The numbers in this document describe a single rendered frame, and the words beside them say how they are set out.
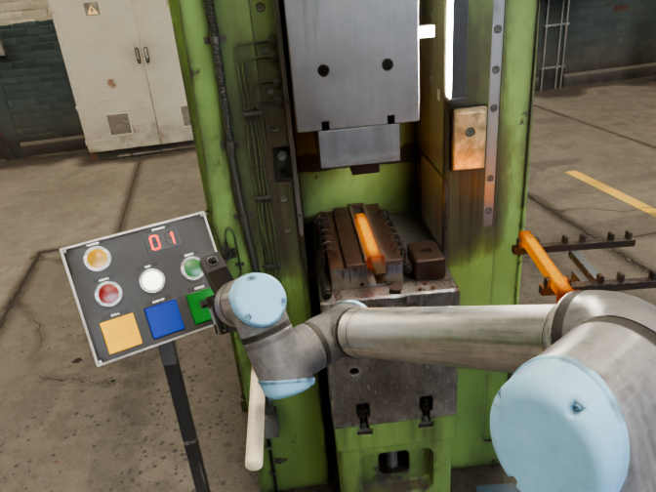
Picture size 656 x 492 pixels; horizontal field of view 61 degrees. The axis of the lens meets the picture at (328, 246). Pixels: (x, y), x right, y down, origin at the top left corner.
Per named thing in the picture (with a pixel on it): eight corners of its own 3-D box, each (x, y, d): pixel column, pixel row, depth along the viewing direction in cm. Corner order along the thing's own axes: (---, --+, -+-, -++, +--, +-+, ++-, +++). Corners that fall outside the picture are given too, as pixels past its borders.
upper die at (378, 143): (400, 160, 140) (399, 123, 136) (320, 169, 140) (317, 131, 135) (374, 122, 178) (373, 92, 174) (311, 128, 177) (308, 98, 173)
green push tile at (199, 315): (225, 314, 136) (216, 285, 137) (195, 325, 133) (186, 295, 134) (223, 314, 138) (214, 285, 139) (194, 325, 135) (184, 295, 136)
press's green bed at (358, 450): (452, 518, 191) (455, 414, 171) (344, 532, 190) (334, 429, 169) (416, 407, 241) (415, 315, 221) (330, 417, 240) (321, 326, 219)
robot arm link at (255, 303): (249, 340, 90) (225, 282, 90) (231, 340, 101) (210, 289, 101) (299, 315, 94) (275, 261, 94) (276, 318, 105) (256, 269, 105)
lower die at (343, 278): (402, 283, 156) (402, 256, 152) (331, 291, 155) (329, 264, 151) (379, 224, 194) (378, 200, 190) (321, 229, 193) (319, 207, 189)
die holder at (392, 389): (457, 414, 171) (460, 288, 151) (333, 429, 169) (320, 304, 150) (416, 314, 221) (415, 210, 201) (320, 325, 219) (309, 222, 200)
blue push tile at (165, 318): (185, 328, 133) (176, 298, 133) (154, 339, 130) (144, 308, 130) (184, 328, 134) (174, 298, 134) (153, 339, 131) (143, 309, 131)
